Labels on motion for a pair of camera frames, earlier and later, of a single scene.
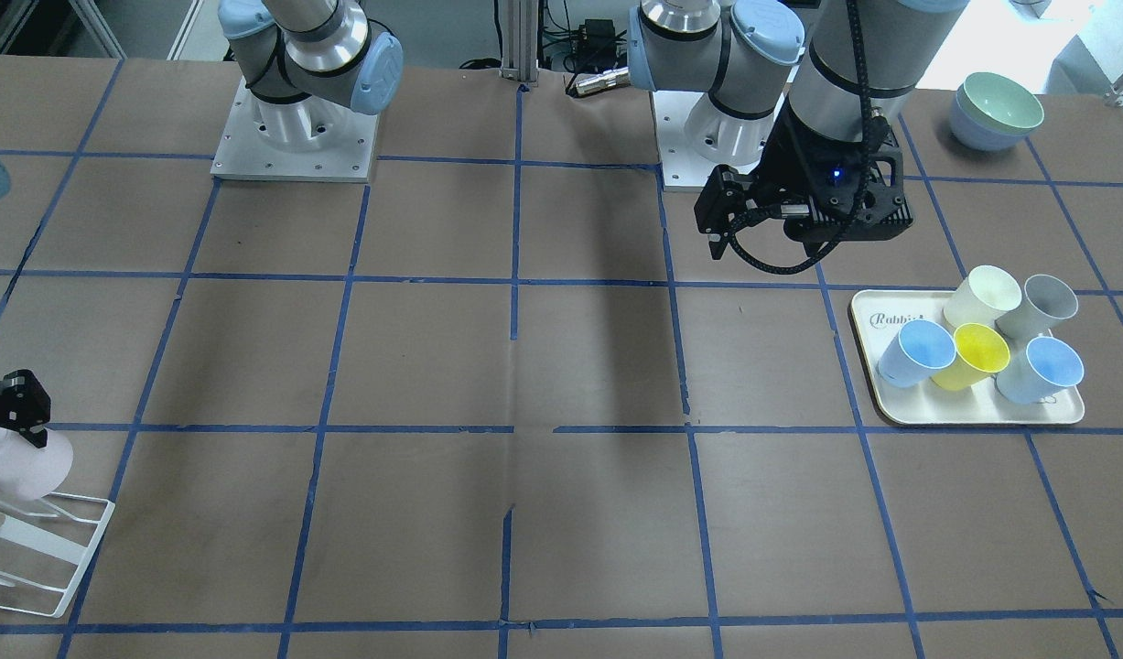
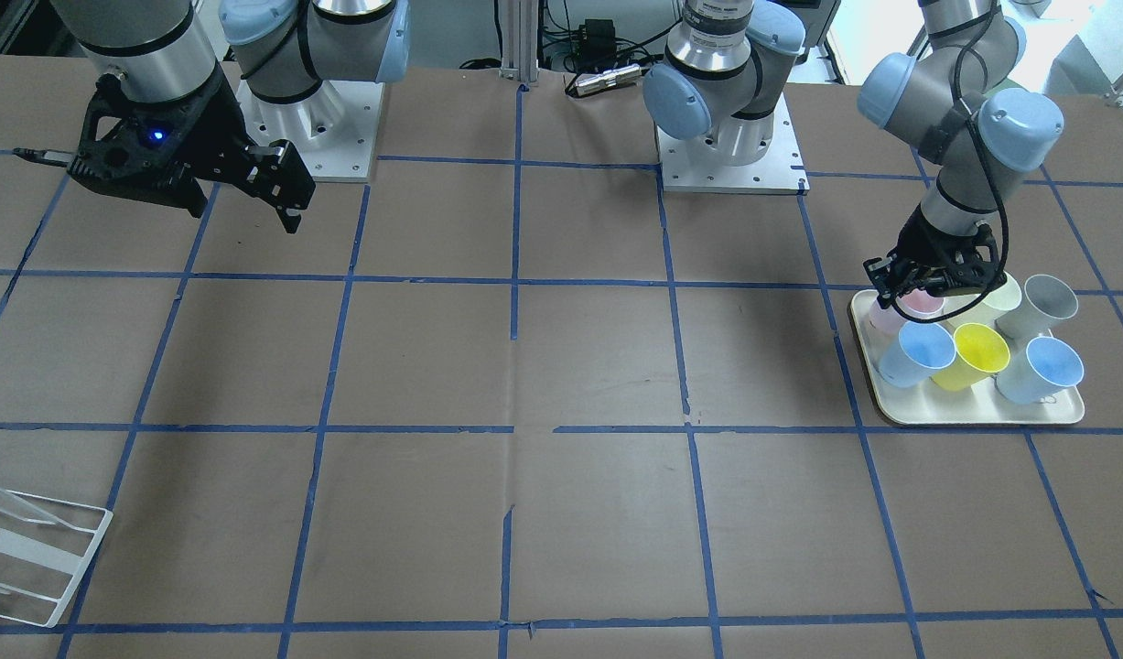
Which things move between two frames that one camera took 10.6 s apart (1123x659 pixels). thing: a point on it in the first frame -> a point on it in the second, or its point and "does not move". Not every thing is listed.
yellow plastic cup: (979, 353) does not move
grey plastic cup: (1045, 303) does not move
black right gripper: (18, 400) -> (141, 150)
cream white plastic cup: (982, 297) does not move
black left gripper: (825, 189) -> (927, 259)
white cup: (6, 461) -> (919, 303)
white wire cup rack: (30, 552) does not move
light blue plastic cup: (919, 352) does not move
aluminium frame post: (520, 40) does not move
